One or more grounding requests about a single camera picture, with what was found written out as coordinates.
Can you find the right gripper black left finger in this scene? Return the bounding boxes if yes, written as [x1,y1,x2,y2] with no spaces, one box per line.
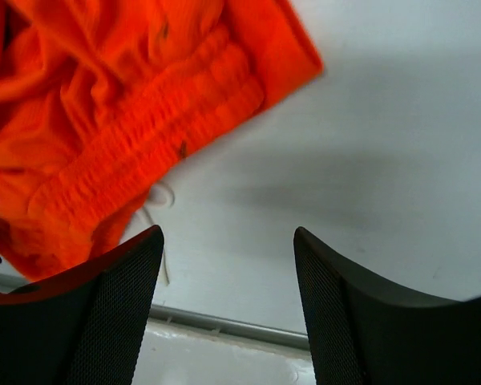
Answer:
[0,225,164,384]

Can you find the aluminium table edge rail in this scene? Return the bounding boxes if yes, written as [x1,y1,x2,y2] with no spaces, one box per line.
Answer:
[149,304,309,351]

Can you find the orange shorts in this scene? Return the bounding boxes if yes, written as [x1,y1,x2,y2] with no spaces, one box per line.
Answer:
[0,1,323,281]

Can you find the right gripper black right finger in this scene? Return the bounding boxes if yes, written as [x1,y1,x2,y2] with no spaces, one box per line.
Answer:
[293,227,481,384]

